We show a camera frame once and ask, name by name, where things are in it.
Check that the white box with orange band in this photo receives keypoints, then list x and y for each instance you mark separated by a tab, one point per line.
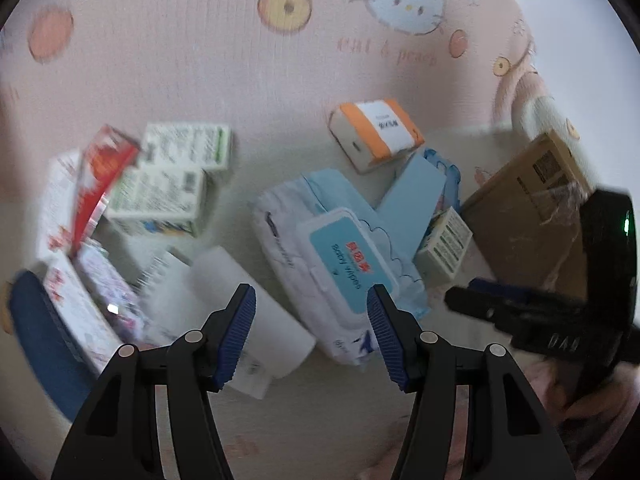
375	132

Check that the blue plastic frame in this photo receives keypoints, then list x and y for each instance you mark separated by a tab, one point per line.
450	170

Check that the small white printed box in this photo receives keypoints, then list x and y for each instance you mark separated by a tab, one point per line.
445	247

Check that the brown cardboard box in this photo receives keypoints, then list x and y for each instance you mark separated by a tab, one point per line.
520	220

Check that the dark blue round object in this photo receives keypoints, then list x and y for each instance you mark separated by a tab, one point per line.
40	350

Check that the blue wet wipes pack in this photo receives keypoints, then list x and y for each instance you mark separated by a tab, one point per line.
345	255

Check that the white and green box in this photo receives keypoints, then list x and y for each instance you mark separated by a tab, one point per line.
185	146
155	200

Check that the person's right forearm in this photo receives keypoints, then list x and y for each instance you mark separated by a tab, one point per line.
560	385

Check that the white spiral notebook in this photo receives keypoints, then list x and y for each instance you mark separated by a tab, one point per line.
165	290

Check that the white box with red print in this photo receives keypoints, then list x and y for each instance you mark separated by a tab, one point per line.
77	315

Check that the pink printed blanket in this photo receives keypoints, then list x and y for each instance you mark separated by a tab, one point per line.
200	60

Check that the light blue case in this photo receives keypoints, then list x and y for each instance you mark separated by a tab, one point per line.
410	200

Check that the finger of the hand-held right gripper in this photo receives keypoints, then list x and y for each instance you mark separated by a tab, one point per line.
520	294
475	305

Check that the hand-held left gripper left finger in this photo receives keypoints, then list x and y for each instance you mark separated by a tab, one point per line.
239	330

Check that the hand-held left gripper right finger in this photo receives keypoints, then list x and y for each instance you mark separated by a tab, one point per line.
384	332

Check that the purple printed packet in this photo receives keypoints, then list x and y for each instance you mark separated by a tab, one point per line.
107	280

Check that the white paper roll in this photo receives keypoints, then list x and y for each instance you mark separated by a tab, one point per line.
280	330

